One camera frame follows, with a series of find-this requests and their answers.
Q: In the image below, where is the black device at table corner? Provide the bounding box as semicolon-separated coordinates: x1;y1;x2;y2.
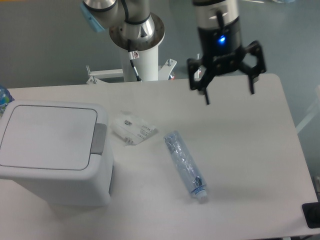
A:
302;202;320;229

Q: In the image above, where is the crushed clear plastic bottle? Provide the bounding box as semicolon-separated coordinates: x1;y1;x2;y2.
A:
163;130;208;203

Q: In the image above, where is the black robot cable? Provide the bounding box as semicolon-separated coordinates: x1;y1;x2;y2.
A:
126;38;143;82

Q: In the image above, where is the clear plastic packet with label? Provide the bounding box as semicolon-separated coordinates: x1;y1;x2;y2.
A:
110;111;158;146

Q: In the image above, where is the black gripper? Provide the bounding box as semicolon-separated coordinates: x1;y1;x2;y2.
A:
186;19;267;105

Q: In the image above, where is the blue labelled water bottle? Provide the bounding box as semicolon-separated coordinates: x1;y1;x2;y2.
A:
0;85;15;117

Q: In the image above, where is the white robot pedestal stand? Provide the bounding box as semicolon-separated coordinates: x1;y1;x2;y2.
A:
86;34;177;85

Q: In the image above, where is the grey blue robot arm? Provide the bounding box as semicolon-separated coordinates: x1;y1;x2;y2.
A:
80;0;266;96

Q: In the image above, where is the white push-lid trash can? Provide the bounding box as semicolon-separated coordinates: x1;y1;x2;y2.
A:
0;100;114;207

